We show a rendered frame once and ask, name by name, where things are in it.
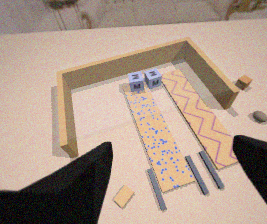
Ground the tan u-shaped wall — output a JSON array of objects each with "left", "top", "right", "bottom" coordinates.
[{"left": 54, "top": 32, "right": 243, "bottom": 158}]

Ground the tan strip with blue dots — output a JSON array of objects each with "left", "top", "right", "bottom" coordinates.
[{"left": 136, "top": 115, "right": 195, "bottom": 193}]

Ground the orange strip with pink zigzag pattern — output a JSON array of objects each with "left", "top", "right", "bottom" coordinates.
[{"left": 179, "top": 102, "right": 239, "bottom": 170}]

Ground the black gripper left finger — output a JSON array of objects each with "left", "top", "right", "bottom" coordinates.
[{"left": 0, "top": 141, "right": 113, "bottom": 224}]

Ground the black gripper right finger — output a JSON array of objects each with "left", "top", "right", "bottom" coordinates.
[{"left": 233, "top": 135, "right": 267, "bottom": 204}]

